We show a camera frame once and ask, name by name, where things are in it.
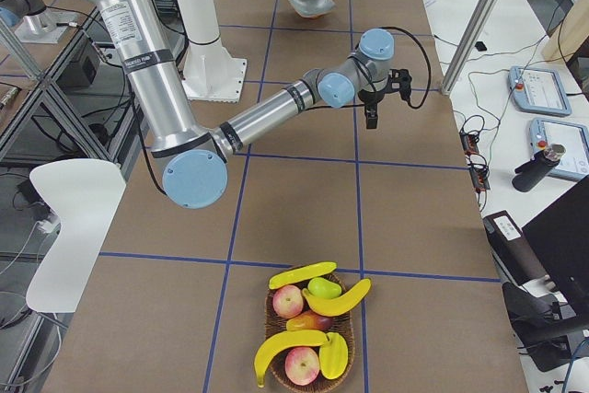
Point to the white chair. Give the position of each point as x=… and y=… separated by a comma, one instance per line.
x=84, y=193

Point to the wicker fruit basket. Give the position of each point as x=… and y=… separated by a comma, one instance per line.
x=341, y=324

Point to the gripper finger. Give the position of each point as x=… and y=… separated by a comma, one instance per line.
x=371, y=118

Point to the yellow banana top of basket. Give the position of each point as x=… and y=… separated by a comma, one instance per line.
x=299, y=274

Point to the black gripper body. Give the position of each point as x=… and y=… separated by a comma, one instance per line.
x=371, y=98

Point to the red apple upper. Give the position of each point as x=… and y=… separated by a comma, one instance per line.
x=288, y=302

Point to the red yellow mango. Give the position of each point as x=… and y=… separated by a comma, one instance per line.
x=309, y=320

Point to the black monitor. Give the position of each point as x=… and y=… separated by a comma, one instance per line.
x=559, y=238

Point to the green pear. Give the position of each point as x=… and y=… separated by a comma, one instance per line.
x=324, y=288

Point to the red apple lower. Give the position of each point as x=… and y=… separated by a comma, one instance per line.
x=302, y=366

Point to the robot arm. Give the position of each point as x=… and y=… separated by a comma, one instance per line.
x=192, y=157

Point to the aluminium frame post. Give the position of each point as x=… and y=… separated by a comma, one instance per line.
x=475, y=25

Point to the grey square plate orange rim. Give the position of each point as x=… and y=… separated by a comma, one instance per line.
x=312, y=8

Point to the upper blue teach pendant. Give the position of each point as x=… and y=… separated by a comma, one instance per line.
x=538, y=91

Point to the yellow banana front of basket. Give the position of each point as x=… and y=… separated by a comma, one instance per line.
x=279, y=342

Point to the red apple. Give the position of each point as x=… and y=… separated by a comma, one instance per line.
x=302, y=366
x=288, y=302

